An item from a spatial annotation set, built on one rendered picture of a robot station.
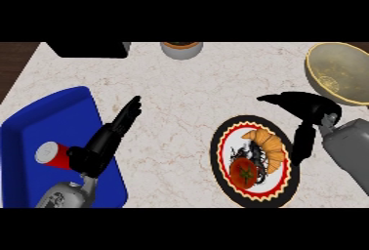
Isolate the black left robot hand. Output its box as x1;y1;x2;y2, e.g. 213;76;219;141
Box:
67;95;144;179

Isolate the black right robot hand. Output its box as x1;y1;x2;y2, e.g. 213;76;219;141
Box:
256;91;345;168

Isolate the yellow bowl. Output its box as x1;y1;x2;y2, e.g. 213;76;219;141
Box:
305;42;369;106

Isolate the golden croissant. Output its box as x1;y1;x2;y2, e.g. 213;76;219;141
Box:
241;128;286;175

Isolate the patterned round plate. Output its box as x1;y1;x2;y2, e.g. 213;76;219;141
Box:
210;114;302;209

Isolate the blue tray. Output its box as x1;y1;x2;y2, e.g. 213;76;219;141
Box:
0;85;131;209

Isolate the red can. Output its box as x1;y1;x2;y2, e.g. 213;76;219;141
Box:
33;141;76;171

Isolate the red tomato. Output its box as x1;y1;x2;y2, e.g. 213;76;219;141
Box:
230;157;261;190

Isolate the black appliance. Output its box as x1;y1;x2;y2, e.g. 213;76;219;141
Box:
45;42;134;60

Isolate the grey pot with orange rim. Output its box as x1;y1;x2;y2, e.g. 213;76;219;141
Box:
159;42;206;61

